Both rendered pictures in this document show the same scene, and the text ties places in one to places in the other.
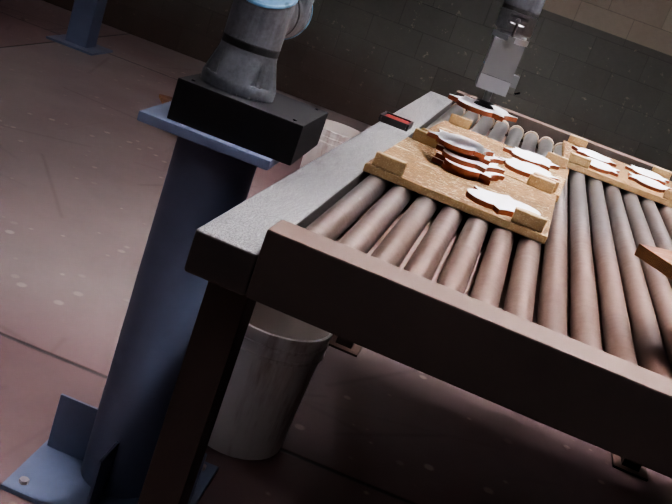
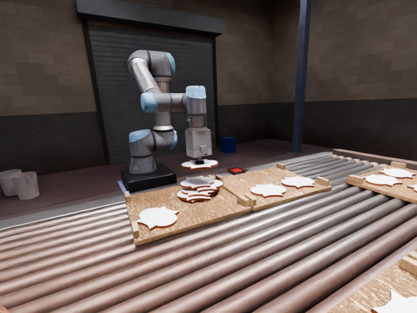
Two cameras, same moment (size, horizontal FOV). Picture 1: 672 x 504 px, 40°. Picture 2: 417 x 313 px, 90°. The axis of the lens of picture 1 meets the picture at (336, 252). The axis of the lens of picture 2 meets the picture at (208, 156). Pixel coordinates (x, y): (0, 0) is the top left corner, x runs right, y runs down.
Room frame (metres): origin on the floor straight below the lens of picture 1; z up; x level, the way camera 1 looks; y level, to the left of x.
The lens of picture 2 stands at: (1.49, -0.90, 1.31)
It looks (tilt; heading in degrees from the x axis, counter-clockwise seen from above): 14 degrees down; 56
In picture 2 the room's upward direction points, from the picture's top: 2 degrees counter-clockwise
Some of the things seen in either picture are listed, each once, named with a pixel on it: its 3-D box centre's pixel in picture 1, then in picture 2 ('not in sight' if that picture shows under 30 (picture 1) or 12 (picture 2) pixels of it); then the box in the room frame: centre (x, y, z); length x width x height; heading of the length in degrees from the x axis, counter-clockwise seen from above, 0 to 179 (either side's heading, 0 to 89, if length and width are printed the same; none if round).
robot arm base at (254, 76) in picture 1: (244, 65); (142, 161); (1.84, 0.30, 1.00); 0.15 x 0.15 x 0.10
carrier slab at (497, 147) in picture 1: (495, 157); (268, 184); (2.25, -0.28, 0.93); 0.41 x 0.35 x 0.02; 169
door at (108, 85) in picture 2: not in sight; (165, 89); (3.76, 4.18, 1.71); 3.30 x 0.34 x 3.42; 175
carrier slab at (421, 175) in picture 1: (468, 184); (182, 203); (1.83, -0.20, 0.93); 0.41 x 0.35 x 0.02; 170
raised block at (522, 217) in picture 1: (528, 219); (135, 229); (1.62, -0.30, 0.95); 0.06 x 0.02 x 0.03; 80
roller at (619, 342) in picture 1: (600, 227); (283, 228); (2.03, -0.53, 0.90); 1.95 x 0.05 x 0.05; 172
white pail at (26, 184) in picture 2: not in sight; (26, 185); (0.88, 3.28, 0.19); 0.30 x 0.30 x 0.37
